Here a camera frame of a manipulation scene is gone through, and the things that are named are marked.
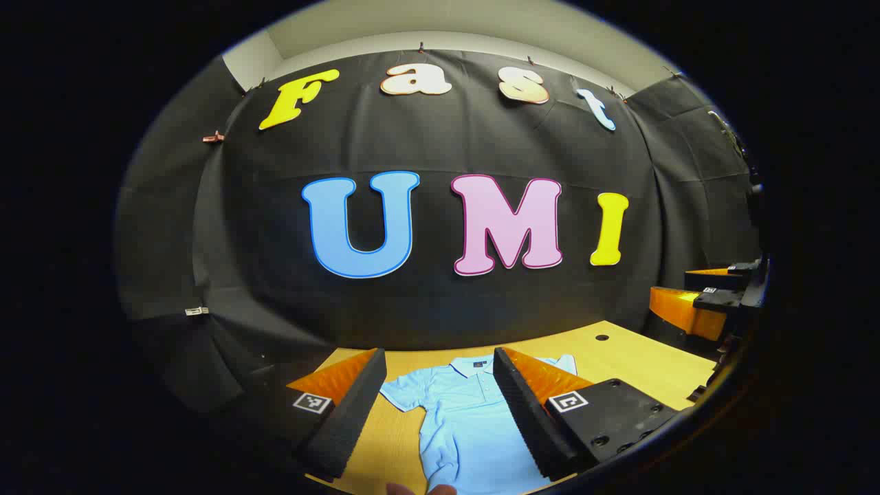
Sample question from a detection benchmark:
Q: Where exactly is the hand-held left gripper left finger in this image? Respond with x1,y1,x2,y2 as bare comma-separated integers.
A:
213,348,388,482

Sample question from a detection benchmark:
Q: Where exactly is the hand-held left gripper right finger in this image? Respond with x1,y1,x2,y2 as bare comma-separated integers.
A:
492,346,683,482

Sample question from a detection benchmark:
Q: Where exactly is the light blue T-shirt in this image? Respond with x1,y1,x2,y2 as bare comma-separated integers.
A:
379,354,578,495

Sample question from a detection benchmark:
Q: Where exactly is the black backdrop cloth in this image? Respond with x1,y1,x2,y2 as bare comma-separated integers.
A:
113,48,764,413

